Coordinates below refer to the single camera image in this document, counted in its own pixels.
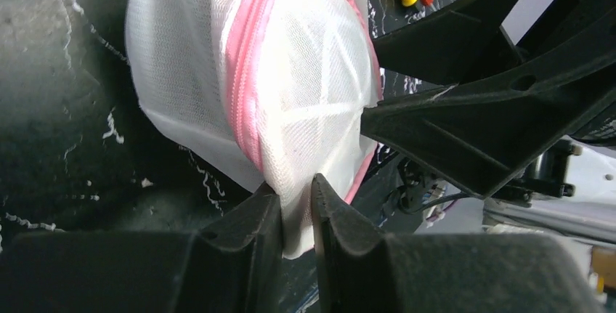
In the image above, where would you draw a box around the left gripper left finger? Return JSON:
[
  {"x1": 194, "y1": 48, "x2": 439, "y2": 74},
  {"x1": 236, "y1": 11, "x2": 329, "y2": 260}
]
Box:
[{"x1": 1, "y1": 184, "x2": 282, "y2": 312}]

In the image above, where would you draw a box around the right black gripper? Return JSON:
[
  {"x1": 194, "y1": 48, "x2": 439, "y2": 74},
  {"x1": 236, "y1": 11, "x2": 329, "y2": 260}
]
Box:
[{"x1": 361, "y1": 0, "x2": 615, "y2": 200}]

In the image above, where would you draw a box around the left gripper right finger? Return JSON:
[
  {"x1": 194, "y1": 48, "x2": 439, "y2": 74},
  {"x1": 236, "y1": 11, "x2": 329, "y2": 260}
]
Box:
[{"x1": 311, "y1": 174, "x2": 604, "y2": 312}]

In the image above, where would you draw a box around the white round mesh laundry bag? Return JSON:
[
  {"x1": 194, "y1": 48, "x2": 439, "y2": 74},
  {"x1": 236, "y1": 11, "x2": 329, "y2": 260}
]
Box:
[{"x1": 126, "y1": 0, "x2": 382, "y2": 259}]

